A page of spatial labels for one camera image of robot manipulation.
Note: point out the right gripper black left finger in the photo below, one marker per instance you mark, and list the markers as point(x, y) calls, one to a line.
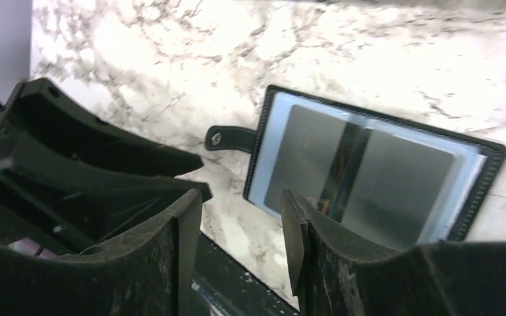
point(146, 270)

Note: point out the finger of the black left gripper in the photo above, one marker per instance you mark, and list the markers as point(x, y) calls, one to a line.
point(62, 125)
point(69, 200)

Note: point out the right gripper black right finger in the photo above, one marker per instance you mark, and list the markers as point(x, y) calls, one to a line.
point(334, 271)

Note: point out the black leather card holder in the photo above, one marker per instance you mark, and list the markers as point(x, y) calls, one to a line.
point(315, 146)

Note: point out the dark card in holder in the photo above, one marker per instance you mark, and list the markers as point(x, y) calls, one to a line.
point(395, 189)

